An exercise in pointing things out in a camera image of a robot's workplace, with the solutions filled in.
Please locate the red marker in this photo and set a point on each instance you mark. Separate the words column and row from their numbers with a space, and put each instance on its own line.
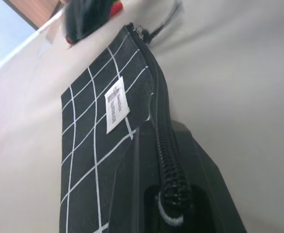
column 116, row 8

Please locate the black white-grid zipper pouch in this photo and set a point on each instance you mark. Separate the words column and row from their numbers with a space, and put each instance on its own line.
column 88, row 126

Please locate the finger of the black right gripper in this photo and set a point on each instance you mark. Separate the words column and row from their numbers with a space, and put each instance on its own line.
column 86, row 19

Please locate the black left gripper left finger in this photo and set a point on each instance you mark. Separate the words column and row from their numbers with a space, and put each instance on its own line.
column 137, row 184

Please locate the brown wooden panel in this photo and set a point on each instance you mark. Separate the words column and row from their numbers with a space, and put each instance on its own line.
column 37, row 12

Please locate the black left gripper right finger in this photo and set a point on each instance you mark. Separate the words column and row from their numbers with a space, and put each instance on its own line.
column 205, row 194

